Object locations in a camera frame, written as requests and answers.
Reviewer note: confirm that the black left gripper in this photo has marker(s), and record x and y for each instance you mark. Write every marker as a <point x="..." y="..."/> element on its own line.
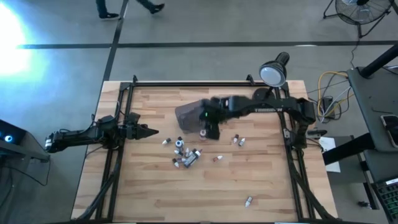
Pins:
<point x="133" y="132"/>

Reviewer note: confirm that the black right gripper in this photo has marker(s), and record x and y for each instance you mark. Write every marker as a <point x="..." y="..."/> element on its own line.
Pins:
<point x="216" y="110"/>

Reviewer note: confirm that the small pink jar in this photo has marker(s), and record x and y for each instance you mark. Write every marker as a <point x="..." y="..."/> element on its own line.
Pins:
<point x="202" y="134"/>

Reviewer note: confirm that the brown bottle white cap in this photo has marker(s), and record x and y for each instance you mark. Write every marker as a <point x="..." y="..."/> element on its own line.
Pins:
<point x="235" y="138"/>

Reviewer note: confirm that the orange bottle white cap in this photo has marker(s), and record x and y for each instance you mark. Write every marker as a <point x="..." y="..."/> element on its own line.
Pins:
<point x="218" y="158"/>

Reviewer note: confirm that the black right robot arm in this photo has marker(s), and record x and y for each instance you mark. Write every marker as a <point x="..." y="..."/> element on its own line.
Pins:
<point x="273" y="107"/>

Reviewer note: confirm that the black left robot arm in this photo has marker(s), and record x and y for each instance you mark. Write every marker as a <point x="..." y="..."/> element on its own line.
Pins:
<point x="77" y="137"/>

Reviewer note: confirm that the grey translucent plastic container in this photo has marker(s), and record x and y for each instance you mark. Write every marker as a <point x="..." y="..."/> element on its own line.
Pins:
<point x="186" y="116"/>

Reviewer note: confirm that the black desk lamp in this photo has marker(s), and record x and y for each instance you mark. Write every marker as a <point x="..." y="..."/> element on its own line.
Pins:
<point x="273" y="74"/>

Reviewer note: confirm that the black power adapter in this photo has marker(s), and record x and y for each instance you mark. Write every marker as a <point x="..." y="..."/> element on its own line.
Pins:
<point x="328" y="107"/>

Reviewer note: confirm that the white paper sheet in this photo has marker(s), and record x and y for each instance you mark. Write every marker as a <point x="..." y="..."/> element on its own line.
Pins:
<point x="331" y="158"/>

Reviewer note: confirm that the person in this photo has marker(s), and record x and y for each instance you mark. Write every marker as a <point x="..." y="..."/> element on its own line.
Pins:
<point x="107" y="15"/>

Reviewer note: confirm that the black box with blue light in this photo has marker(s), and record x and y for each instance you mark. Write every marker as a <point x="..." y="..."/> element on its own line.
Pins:
<point x="18" y="137"/>

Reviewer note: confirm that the black desk beam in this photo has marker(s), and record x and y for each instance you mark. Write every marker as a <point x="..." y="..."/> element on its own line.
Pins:
<point x="345" y="151"/>

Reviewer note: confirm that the grey side desk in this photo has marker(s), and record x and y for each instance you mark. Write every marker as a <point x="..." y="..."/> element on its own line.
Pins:
<point x="370" y="93"/>

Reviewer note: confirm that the small black floor object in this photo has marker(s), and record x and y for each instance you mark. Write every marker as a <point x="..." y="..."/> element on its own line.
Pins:
<point x="363" y="204"/>

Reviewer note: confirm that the black hex key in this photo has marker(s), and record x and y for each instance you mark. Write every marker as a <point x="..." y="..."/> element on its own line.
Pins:
<point x="382" y="111"/>

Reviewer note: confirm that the black smartphone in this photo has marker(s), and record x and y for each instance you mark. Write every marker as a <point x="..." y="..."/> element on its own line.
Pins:
<point x="390" y="129"/>

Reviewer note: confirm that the black pole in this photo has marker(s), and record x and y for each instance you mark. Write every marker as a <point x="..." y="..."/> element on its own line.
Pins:
<point x="379" y="62"/>

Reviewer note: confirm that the backlit black keyboard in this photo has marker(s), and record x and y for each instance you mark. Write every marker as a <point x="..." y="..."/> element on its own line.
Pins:
<point x="388" y="199"/>

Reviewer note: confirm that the black floor fan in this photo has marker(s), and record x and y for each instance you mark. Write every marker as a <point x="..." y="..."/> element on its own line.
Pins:
<point x="362" y="12"/>

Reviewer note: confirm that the black aluminium table frame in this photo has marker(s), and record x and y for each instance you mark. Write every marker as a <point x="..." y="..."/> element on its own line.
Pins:
<point x="192" y="84"/>

